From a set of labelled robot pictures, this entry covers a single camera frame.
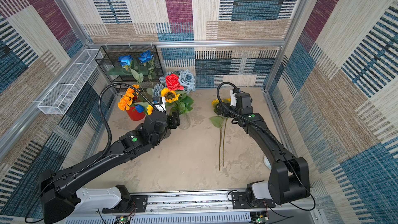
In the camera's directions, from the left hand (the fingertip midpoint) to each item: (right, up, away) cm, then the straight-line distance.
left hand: (174, 110), depth 72 cm
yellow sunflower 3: (+23, -8, +28) cm, 37 cm away
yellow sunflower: (-2, +7, +1) cm, 7 cm away
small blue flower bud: (-16, +1, +1) cm, 16 cm away
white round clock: (+47, -28, +11) cm, 56 cm away
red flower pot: (-32, -4, +33) cm, 47 cm away
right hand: (+25, 0, +13) cm, 28 cm away
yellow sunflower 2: (+22, +4, +33) cm, 40 cm away
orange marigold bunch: (-21, +5, -2) cm, 22 cm away
